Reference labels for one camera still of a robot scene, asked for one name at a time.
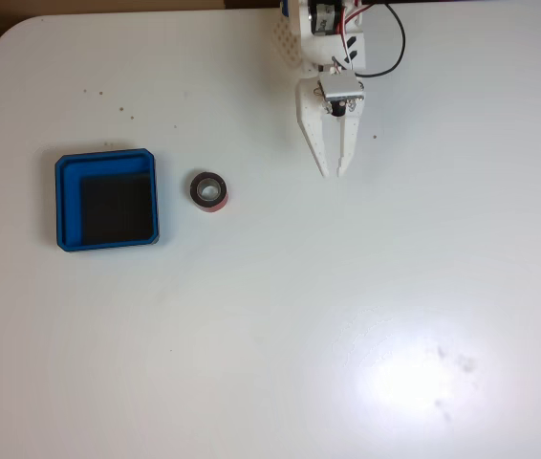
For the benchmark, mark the red tape roll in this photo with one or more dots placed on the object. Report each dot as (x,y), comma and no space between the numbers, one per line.
(210,206)

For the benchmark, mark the blue square box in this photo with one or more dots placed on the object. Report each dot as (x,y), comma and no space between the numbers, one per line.
(67,205)

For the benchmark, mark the silver camera box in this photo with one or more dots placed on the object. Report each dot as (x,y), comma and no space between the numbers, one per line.
(339,88)

